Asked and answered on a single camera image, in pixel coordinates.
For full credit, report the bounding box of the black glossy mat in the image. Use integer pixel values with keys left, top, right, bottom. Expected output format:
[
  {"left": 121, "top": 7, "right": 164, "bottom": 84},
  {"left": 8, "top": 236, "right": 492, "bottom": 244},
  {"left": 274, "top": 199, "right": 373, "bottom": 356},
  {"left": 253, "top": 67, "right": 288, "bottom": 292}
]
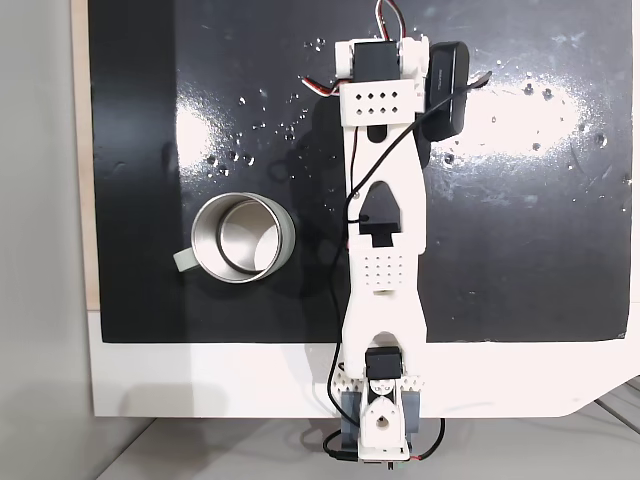
[{"left": 87, "top": 0, "right": 634, "bottom": 345}]

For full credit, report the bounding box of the blue-grey table clamp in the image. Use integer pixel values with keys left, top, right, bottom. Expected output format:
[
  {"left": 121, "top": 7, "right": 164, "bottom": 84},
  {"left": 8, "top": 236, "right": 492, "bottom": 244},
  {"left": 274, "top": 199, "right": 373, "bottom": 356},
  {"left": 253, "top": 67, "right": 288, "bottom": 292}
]
[{"left": 339, "top": 389, "right": 424, "bottom": 449}]

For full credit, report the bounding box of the light wooden board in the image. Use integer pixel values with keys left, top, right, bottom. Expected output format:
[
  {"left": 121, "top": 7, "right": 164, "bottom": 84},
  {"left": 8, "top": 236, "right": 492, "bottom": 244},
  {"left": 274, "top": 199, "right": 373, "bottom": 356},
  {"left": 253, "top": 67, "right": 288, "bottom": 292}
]
[{"left": 71, "top": 0, "right": 104, "bottom": 312}]

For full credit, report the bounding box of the steel cup with handle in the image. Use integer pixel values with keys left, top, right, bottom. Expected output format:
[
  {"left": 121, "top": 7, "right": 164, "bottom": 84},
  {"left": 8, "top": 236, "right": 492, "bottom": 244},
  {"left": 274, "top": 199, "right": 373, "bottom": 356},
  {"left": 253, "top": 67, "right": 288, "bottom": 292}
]
[{"left": 173, "top": 192, "right": 297, "bottom": 285}]

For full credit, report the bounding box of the red white black servo wire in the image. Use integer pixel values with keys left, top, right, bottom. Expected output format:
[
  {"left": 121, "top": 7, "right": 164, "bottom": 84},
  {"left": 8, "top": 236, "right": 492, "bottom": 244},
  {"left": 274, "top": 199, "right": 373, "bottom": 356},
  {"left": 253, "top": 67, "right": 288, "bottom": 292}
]
[
  {"left": 299, "top": 74, "right": 344, "bottom": 100},
  {"left": 373, "top": 0, "right": 409, "bottom": 44}
]

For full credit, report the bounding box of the black oval camera box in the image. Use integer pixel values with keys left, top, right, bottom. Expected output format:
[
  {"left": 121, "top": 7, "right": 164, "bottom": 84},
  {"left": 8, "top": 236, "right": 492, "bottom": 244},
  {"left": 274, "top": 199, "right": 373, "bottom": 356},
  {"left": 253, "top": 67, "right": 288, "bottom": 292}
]
[{"left": 418, "top": 40, "right": 472, "bottom": 143}]

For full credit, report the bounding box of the black power cable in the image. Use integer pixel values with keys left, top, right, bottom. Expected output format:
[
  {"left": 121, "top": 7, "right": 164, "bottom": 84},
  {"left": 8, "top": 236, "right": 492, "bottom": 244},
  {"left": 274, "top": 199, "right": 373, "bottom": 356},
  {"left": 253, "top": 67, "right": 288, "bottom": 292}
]
[{"left": 322, "top": 417, "right": 446, "bottom": 462}]

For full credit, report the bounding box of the grey metal frame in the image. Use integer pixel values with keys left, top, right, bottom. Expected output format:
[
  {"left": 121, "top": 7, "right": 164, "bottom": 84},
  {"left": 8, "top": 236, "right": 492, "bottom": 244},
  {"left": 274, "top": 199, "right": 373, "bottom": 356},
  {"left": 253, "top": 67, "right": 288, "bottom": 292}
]
[{"left": 592, "top": 374, "right": 640, "bottom": 436}]

